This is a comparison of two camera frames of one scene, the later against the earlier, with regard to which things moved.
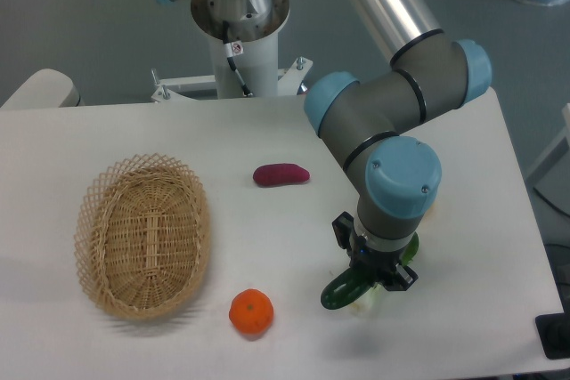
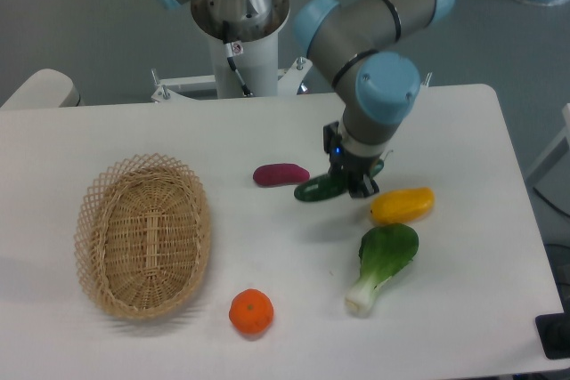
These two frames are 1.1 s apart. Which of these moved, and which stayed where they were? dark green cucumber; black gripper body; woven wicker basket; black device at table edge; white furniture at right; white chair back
Moved: dark green cucumber; black gripper body
Stayed: white furniture at right; woven wicker basket; black device at table edge; white chair back
